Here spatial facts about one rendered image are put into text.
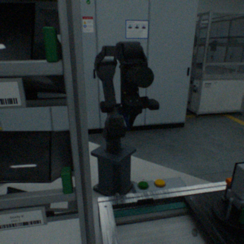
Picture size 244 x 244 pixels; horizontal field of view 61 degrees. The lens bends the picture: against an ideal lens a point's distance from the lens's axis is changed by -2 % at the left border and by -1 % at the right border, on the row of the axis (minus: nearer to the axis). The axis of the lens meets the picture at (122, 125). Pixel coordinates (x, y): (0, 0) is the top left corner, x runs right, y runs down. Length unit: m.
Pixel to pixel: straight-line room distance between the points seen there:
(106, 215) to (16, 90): 0.59
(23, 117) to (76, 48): 3.49
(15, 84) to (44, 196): 0.14
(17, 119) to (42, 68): 3.51
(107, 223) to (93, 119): 2.96
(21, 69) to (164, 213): 0.69
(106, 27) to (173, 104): 1.71
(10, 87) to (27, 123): 3.49
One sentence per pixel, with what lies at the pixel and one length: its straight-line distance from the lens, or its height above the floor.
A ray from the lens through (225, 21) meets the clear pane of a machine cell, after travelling 4.78.
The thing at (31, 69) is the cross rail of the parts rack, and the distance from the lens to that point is 0.23.
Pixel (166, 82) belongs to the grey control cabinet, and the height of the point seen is 0.87.
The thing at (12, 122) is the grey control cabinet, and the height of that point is 0.31.
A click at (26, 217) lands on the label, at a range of 0.31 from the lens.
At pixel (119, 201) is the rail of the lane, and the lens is 0.79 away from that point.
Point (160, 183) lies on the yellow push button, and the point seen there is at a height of 0.97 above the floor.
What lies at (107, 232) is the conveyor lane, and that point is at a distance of 0.70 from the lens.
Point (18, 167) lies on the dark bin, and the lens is 0.33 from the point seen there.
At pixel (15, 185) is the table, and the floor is 0.86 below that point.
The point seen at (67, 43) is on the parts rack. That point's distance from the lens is 0.22.
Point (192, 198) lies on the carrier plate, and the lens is 0.83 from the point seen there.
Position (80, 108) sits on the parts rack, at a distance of 0.23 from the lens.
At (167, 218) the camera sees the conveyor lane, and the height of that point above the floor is 0.92.
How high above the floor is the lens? 1.49
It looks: 22 degrees down
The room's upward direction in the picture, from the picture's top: straight up
